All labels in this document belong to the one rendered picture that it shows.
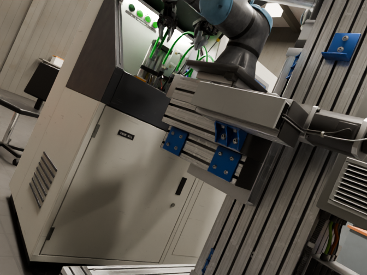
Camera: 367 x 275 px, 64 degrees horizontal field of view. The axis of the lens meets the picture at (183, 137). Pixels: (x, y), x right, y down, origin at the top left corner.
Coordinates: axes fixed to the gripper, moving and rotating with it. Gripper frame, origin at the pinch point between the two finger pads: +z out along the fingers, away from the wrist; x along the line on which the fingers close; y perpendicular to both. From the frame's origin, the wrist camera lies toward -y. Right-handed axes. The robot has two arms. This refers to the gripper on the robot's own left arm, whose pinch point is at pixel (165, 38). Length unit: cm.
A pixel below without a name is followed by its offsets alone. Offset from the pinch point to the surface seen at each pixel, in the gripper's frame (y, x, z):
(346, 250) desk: -10, 206, 185
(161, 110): 29.8, 5.3, 21.1
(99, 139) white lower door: 52, -18, 25
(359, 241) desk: -15, 213, 172
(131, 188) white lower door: 56, -2, 51
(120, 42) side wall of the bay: 15.2, -18.6, -1.4
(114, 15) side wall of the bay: -3.6, -26.1, -4.6
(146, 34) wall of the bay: -35.7, -14.9, 17.3
